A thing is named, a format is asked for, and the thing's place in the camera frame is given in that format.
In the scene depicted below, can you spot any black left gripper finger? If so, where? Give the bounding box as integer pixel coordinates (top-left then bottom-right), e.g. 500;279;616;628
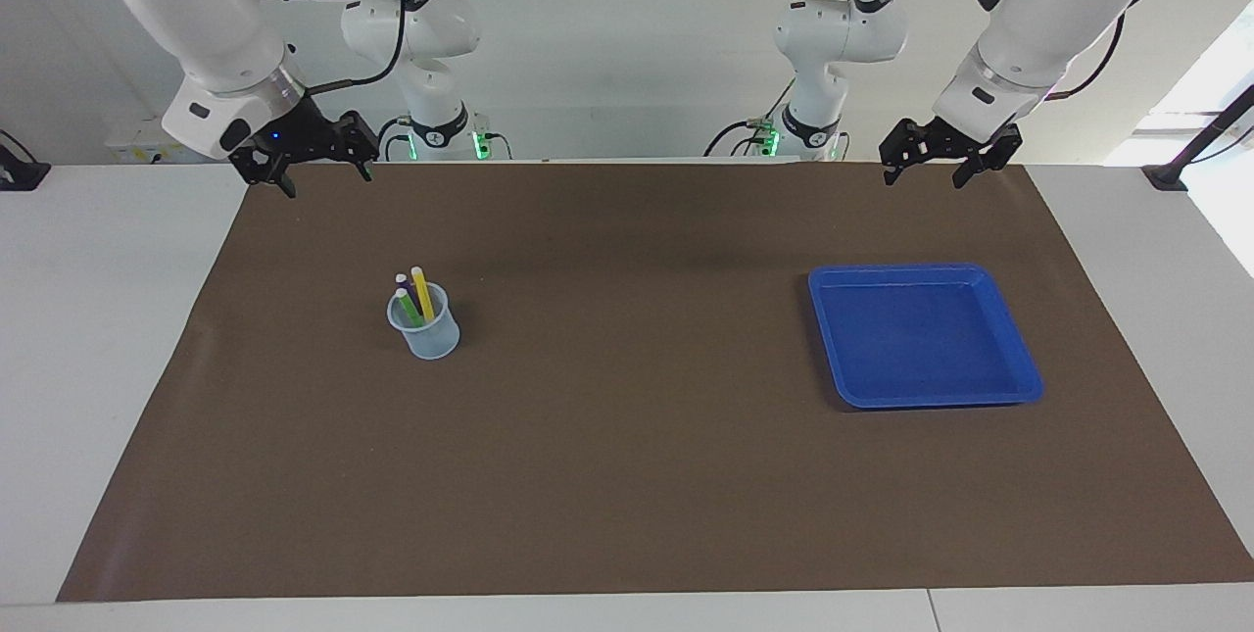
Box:
879;120;932;187
952;127;1023;189

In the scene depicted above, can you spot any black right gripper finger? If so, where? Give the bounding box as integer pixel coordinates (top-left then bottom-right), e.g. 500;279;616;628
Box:
228;144;298;200
328;113;381;184

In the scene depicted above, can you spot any white power strip box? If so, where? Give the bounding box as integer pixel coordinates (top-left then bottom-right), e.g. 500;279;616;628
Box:
105;116;213;166

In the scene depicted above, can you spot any blue plastic tray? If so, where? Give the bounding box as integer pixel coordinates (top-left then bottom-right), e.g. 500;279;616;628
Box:
807;263;1045;411

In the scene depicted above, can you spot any translucent plastic cup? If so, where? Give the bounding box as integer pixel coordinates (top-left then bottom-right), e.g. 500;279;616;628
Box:
386;281;461;362

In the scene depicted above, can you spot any black desk clamp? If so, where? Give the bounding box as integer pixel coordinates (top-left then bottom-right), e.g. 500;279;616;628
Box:
0;129;52;192

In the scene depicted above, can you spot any brown table mat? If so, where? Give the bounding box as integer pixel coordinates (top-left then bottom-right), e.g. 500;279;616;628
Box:
56;160;1254;604

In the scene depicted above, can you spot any black right base cable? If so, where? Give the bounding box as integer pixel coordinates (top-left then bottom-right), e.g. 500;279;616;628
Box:
375;116;512;163

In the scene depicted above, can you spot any black base cable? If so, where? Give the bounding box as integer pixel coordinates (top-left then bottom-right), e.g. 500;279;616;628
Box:
703;78;795;160
375;116;512;163

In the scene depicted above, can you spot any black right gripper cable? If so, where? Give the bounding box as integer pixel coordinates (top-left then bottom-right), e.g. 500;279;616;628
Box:
299;0;407;96

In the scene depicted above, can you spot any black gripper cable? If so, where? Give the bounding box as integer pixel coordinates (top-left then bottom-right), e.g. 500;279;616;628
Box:
299;0;407;96
823;0;1128;102

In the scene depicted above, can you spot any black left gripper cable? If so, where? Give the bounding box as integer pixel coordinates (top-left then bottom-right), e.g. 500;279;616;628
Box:
823;0;1128;102

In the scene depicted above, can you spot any black slanted pole mount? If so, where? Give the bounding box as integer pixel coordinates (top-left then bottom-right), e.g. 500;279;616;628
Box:
1141;83;1254;192

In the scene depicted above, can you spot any black left base cable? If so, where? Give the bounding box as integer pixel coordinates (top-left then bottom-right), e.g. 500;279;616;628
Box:
703;78;795;160

